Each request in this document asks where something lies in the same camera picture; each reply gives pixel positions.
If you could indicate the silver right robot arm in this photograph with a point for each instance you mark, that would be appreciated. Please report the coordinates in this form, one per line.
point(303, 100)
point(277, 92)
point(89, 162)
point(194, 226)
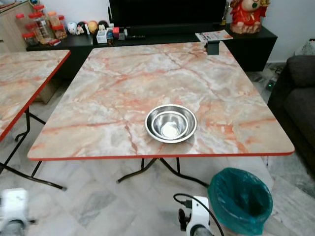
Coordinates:
point(200, 231)

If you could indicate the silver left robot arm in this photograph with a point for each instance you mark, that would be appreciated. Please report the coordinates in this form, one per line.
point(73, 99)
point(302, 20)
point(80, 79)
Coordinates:
point(12, 230)

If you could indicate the bin with green bag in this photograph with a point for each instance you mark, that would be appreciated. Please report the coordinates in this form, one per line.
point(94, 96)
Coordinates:
point(226, 189)

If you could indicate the large steel bowl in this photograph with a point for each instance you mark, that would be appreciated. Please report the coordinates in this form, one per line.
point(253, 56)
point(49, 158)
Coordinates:
point(152, 132)

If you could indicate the small steel bowl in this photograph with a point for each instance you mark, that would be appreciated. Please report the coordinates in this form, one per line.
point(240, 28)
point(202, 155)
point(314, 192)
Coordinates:
point(170, 127)

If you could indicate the floor power strip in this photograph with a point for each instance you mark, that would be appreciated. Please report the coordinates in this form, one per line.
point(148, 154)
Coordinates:
point(271, 84)

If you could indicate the dark grey sofa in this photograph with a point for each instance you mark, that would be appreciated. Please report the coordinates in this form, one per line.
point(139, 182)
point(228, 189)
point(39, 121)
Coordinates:
point(295, 98)

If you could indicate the black table clamp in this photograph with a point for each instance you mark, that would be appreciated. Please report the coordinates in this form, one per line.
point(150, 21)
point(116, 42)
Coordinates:
point(213, 47)

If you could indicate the black television console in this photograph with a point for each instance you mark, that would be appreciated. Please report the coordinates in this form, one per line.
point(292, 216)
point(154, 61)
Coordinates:
point(251, 49)

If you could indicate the red and white magazine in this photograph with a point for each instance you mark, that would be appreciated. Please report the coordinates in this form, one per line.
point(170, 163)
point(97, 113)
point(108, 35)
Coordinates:
point(213, 35)

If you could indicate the black remote control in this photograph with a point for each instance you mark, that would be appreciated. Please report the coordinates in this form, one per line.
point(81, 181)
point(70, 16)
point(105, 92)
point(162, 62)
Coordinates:
point(135, 36)

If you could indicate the small blue-labelled bottle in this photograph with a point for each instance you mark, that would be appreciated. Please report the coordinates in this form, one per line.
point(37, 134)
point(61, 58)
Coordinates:
point(110, 37)

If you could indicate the small white box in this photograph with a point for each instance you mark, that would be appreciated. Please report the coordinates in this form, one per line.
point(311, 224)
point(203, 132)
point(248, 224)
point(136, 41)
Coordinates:
point(102, 37)

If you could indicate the black television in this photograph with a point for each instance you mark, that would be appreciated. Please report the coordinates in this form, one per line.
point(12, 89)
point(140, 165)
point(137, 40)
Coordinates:
point(167, 12)

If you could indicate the light patterned cushion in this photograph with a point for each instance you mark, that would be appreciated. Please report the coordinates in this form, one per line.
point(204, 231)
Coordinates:
point(306, 48)

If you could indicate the black-haired doll figurine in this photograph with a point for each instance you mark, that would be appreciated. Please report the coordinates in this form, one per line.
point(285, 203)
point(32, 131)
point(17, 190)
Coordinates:
point(81, 28)
point(103, 25)

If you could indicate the yellow round doll figurine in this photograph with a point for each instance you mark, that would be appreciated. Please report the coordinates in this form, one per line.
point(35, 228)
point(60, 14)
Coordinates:
point(92, 26)

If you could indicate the red fortune figurine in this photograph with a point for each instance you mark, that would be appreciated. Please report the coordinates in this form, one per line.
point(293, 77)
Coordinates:
point(249, 15)

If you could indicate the white round doll figurine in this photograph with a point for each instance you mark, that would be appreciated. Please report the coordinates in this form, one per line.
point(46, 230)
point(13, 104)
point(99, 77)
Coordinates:
point(72, 28)

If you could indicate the light wooden cabinet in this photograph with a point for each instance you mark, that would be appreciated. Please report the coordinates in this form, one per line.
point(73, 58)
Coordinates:
point(12, 32)

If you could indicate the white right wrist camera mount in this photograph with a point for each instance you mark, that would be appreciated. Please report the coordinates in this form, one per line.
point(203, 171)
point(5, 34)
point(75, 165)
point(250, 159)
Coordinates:
point(199, 214)

